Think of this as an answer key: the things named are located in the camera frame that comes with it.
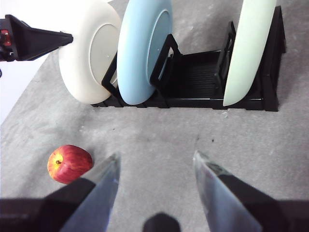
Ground cream yellow plate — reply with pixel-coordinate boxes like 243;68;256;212
58;0;123;105

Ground red and yellow apple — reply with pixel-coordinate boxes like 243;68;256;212
47;144;94;185

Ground black plastic plate rack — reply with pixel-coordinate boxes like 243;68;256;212
91;5;287;112

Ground pale green plate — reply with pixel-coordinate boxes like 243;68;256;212
222;0;277;106

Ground light blue plate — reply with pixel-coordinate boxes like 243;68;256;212
116;0;173;105

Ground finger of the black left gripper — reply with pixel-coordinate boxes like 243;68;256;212
14;18;73;61

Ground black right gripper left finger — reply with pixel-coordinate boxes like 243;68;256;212
0;151;121;232

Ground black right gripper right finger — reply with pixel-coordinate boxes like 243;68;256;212
193;150;309;232

